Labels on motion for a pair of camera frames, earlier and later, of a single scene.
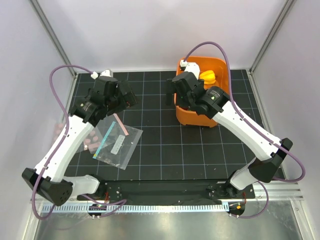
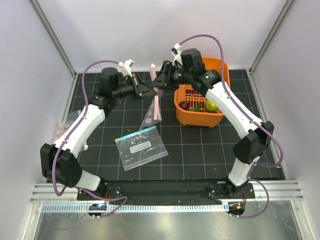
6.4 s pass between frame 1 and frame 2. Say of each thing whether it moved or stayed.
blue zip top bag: moved
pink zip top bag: moved
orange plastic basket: stayed
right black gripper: moved
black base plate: stayed
